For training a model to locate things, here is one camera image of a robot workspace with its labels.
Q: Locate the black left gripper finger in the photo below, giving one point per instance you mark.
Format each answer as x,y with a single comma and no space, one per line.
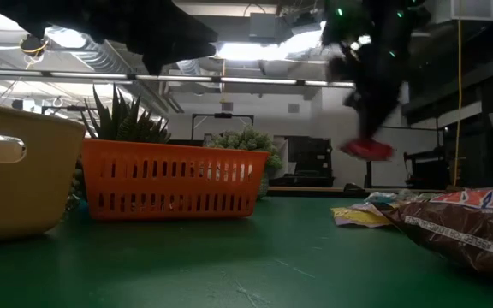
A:
169,53

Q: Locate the red Skittles candy packet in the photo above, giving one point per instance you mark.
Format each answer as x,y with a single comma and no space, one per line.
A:
368,149

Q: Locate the clear small candy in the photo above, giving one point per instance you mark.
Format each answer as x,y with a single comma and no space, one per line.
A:
417,195
381,197

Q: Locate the yellow candy packet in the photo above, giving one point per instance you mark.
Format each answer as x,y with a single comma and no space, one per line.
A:
358,216

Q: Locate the brown Snickers candy bar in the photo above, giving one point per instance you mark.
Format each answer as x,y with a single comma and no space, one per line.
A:
465,239

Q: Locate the long ceiling tube light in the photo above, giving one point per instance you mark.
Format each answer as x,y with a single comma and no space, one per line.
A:
144,78

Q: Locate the whiteboard on black stand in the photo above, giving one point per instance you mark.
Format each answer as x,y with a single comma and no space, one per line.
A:
417,158

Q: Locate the black equipment stand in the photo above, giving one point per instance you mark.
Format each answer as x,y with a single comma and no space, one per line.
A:
426,169

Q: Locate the black cabinet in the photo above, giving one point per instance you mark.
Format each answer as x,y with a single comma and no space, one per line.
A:
310,162

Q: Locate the spiky green succulent plant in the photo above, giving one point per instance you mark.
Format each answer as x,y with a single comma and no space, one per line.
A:
118,120

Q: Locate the orange slotted plastic basket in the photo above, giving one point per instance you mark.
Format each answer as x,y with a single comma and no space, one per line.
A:
174,149

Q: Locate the grey ceiling unit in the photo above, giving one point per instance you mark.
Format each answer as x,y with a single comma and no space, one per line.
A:
263,26

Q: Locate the white ceiling box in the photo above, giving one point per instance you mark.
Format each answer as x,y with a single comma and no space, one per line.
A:
473,10

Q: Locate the round pale green succulent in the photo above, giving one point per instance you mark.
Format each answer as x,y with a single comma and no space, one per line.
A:
246,141

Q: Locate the tan oval plastic bin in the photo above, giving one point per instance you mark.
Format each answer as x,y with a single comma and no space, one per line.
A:
24,192

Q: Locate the silver ceiling air duct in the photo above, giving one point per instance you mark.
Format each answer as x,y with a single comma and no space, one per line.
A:
101,55

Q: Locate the black frame stand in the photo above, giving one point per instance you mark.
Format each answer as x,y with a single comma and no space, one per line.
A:
223,115

